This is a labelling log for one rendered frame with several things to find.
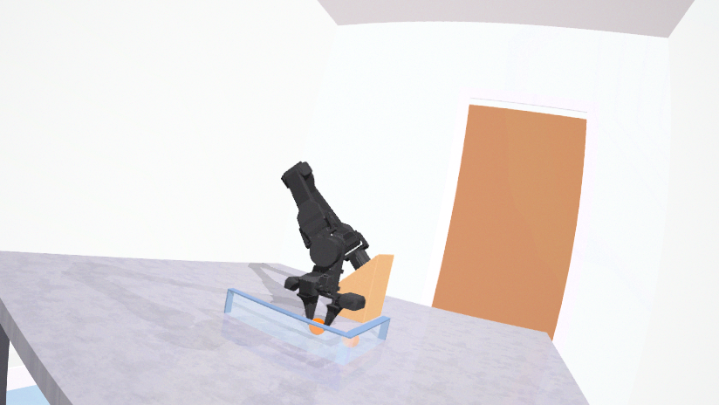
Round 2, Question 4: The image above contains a low clear corner wall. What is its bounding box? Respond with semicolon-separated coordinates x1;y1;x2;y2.
225;291;389;365

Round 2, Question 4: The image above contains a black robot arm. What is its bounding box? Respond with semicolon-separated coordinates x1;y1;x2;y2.
281;161;371;296

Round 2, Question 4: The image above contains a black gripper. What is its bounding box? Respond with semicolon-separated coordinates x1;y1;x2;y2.
284;264;366;326

